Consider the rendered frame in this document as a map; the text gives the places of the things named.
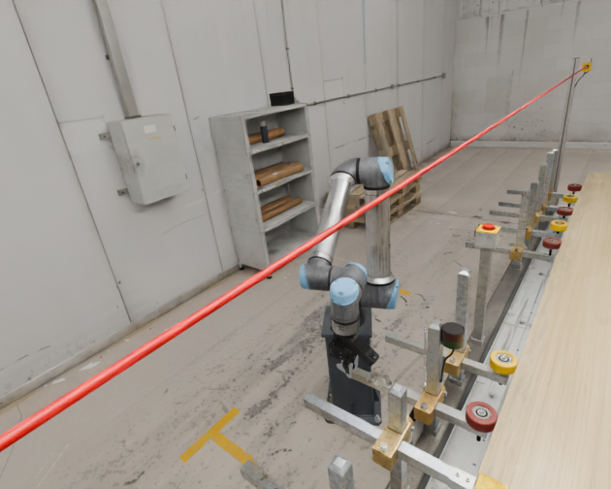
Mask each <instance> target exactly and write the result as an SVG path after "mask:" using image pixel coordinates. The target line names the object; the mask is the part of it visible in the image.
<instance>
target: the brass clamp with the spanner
mask: <svg viewBox="0 0 611 489"><path fill-rule="evenodd" d="M446 395H447V392H446V388H445V386H444V385H443V384H442V383H441V390H440V391H439V393H438V395H437V396H435V395H433V394H430V393H428V392H426V388H425V390H424V392H423V393H422V395H421V397H420V398H419V400H418V402H417V403H416V405H415V407H414V419H416V420H418V421H421V422H423V423H425V424H427V425H429V426H431V424H432V422H433V420H434V417H435V415H434V409H435V407H436V405H437V403H438V402H440V403H442V402H443V399H444V396H446ZM424 402H425V403H426V404H427V406H428V408H427V409H421V407H420V406H421V404H422V403H424Z"/></svg>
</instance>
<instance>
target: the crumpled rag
mask: <svg viewBox="0 0 611 489"><path fill-rule="evenodd" d="M369 375H370V377H368V378H367V379H366V381H367V382H368V383H369V384H372V385H374V386H376V387H377V386H378V385H382V386H386V385H392V381H393V380H392V379H391V378H390V377H389V376H388V375H386V374H384V375H383V374H382V373H380V372H379V371H372V372H370V373H369Z"/></svg>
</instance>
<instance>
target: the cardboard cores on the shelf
mask: <svg viewBox="0 0 611 489"><path fill-rule="evenodd" d="M268 135H269V139H273V138H276V137H280V136H283V135H284V129H283V128H282V127H279V128H274V129H270V130H268ZM248 140H249V144H250V145H252V144H256V143H259V142H262V136H261V132H259V133H255V134H251V135H248ZM303 170H304V165H303V164H301V162H300V161H297V162H294V163H291V162H286V163H284V162H279V163H276V164H273V165H272V166H269V167H266V168H263V169H260V170H257V171H254V175H255V180H256V185H257V186H258V187H261V186H264V185H267V184H269V183H272V182H274V181H277V180H280V179H284V178H286V177H289V176H292V175H294V174H297V173H298V172H301V171H303ZM301 202H302V198H301V197H296V198H294V199H292V197H291V195H286V196H284V197H282V198H279V199H277V200H275V201H272V202H270V203H268V204H266V205H264V206H262V207H260V210H261V215H262V221H263V222H265V221H267V220H269V219H271V218H272V217H274V216H276V215H278V214H280V213H282V212H285V211H287V210H289V209H291V208H293V207H295V206H297V205H299V204H300V203H301Z"/></svg>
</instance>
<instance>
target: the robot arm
mask: <svg viewBox="0 0 611 489"><path fill-rule="evenodd" d="M393 182H394V171H393V165H392V161H391V159H390V158H389V157H380V156H378V157H361V158H359V157H356V158H352V159H349V160H347V161H345V162H343V163H341V164H340V165H338V166H337V167H336V168H335V169H334V170H333V172H332V173H331V176H330V179H329V184H330V186H331V188H330V192H329V195H328V198H327V201H326V205H325V208H324V211H323V214H322V217H321V220H320V224H319V227H318V230H317V234H316V236H317V235H319V234H321V233H322V232H324V231H325V230H327V229H328V228H330V227H332V226H333V225H335V224H336V223H338V222H340V221H341V220H343V217H344V213H345V209H346V205H347V201H348V197H349V193H350V192H351V191H352V190H353V189H354V188H355V185H357V184H363V185H364V191H365V205H366V204H368V203H369V202H371V201H373V200H374V199H376V198H377V197H379V196H380V195H382V194H384V193H385V192H387V191H388V190H390V184H392V183H393ZM365 215H366V238H367V261H368V271H366V269H365V268H364V267H363V266H362V265H360V264H358V263H349V264H347V265H345V266H344V267H338V266H332V262H333V258H334V254H335V250H336V246H337V242H338V235H339V231H340V229H339V230H338V231H336V232H335V233H334V234H333V235H331V236H329V237H328V238H326V239H325V240H323V241H322V242H320V243H319V244H317V245H315V246H314V247H313V248H312V250H311V254H310V256H309V258H308V260H307V264H302V265H301V267H300V270H299V281H300V285H301V287H302V288H303V289H309V290H321V291H330V298H331V313H330V317H329V318H330V323H331V325H332V326H331V331H334V337H333V338H332V339H331V341H330V342H329V355H330V356H332V357H334V358H336V359H338V360H339V359H341V364H337V367H338V368H339V369H340V370H341V371H343V372H344V373H346V375H347V377H349V378H352V371H353V370H354V369H355V368H356V367H358V363H359V359H360V357H361V358H362V359H363V360H364V361H365V362H366V363H367V364H368V365H369V366H370V367H371V366H372V365H373V364H375V362H376V361H377V360H378V359H379V355H378V354H377V353H376V352H375V351H374V350H373V349H372V348H371V347H370V346H369V345H368V344H367V343H366V342H365V341H364V340H363V339H362V338H361V337H360V336H359V335H358V334H357V332H358V331H359V329H360V327H361V326H362V325H363V324H364V323H365V321H366V316H365V313H364V311H363V309H362V307H364V308H374V309H384V310H393V309H395V308H396V306H397V302H398V297H399V289H400V281H399V280H398V279H395V275H394V273H392V272H391V244H390V197H388V198H387V199H385V200H384V201H382V202H381V203H379V204H378V205H376V206H375V207H373V208H372V209H370V210H369V211H367V212H365ZM330 348H331V350H332V353H331V350H330Z"/></svg>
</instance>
